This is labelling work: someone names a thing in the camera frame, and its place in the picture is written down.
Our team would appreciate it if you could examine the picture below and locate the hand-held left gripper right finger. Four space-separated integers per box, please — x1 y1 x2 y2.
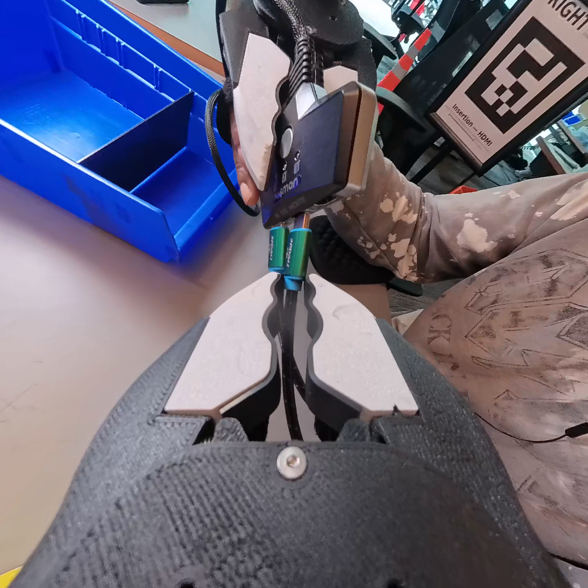
304 273 420 421

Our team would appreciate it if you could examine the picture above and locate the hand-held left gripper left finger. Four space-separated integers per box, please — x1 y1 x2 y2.
163 273 282 422

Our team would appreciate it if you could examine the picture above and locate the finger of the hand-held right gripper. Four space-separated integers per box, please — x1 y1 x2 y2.
232 32 292 193
324 64 361 96

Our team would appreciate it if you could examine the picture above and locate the thick black braided cable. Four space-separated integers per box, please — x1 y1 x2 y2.
271 0 328 121

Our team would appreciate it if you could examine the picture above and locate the grey hdmi switch box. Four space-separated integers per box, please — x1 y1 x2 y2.
261 82 380 230

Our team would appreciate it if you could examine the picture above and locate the black blue braided HDMI cable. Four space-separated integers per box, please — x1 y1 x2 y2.
268 223 306 441

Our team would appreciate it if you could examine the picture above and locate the blue plastic bin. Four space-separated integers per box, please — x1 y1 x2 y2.
0 0 239 263

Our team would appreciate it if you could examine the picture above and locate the person's right hand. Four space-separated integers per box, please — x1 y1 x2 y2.
229 110 262 208

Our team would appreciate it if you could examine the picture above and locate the orange striped cone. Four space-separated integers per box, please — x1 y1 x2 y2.
377 28 433 92

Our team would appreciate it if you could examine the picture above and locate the black textured pad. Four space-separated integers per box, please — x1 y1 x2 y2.
309 215 397 291

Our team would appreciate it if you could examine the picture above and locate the dark blue bin divider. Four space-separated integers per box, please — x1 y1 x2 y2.
77 91 196 193

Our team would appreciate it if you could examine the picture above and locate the black framed marker sign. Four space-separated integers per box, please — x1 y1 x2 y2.
425 0 588 177

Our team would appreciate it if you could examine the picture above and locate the thin black braided cord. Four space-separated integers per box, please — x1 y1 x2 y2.
205 89 262 217

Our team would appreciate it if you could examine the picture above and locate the thin black wire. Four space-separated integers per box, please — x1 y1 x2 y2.
475 411 588 444

